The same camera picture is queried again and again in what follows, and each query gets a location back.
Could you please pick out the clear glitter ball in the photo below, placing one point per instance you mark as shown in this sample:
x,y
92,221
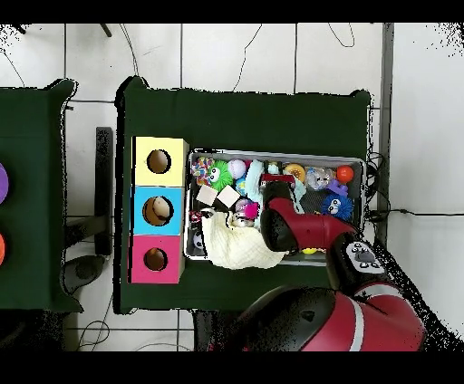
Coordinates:
x,y
319,178

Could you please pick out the plain orange ball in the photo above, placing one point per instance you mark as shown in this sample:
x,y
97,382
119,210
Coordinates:
x,y
345,174

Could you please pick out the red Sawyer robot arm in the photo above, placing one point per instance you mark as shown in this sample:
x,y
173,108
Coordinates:
x,y
315,228

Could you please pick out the cream muslin cloth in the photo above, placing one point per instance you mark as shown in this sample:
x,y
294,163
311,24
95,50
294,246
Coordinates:
x,y
239,246

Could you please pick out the light blue muslin cloth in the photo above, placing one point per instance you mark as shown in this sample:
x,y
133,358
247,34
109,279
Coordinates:
x,y
253,177

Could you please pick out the purple round object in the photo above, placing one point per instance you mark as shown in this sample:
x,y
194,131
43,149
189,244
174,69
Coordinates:
x,y
3,183

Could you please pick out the black upright panel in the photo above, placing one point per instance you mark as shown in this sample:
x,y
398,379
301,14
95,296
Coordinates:
x,y
104,181

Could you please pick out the grey round base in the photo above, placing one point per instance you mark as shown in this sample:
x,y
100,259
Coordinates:
x,y
85,271

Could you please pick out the green fuzzy googly-eyed toy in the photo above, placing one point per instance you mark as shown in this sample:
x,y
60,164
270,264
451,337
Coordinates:
x,y
221,175

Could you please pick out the wooden box with three holes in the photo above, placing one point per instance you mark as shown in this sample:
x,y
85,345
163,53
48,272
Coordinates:
x,y
170,174

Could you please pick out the plain wooden cube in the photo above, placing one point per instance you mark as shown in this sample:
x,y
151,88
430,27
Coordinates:
x,y
207,195

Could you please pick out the toy hamburger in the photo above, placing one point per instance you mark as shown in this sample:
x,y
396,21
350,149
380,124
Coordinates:
x,y
295,172

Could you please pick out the shallow metal mesh bin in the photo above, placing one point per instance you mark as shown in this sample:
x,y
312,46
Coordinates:
x,y
326,159

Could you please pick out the blue fuzzy googly-eyed toy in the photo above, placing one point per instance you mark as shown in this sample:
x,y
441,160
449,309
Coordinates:
x,y
337,207

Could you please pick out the orange round object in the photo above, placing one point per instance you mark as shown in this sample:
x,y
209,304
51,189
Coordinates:
x,y
1,248

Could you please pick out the white toy baseball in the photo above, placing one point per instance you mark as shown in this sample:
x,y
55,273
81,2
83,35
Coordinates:
x,y
237,169

